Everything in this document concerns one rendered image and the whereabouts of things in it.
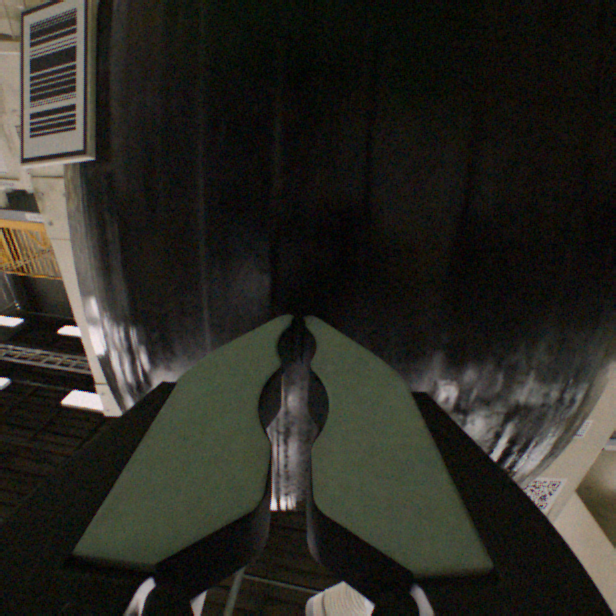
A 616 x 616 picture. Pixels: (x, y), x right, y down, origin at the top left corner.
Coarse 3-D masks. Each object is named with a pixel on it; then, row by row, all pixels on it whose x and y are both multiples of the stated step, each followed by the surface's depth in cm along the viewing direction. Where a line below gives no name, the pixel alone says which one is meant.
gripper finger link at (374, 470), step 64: (320, 320) 11; (320, 384) 9; (384, 384) 9; (320, 448) 7; (384, 448) 7; (320, 512) 6; (384, 512) 6; (448, 512) 6; (384, 576) 6; (448, 576) 5
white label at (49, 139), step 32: (64, 0) 13; (96, 0) 13; (32, 32) 14; (64, 32) 13; (32, 64) 14; (64, 64) 13; (32, 96) 14; (64, 96) 13; (32, 128) 14; (64, 128) 13; (32, 160) 14; (64, 160) 13
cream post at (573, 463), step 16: (608, 384) 40; (608, 400) 41; (592, 416) 42; (608, 416) 42; (592, 432) 44; (608, 432) 44; (576, 448) 45; (592, 448) 45; (560, 464) 47; (576, 464) 46; (576, 480) 48; (560, 496) 50; (544, 512) 52; (560, 512) 52
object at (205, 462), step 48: (288, 336) 11; (192, 384) 8; (240, 384) 9; (192, 432) 7; (240, 432) 7; (144, 480) 6; (192, 480) 6; (240, 480) 6; (96, 528) 6; (144, 528) 6; (192, 528) 6; (240, 528) 6; (192, 576) 6
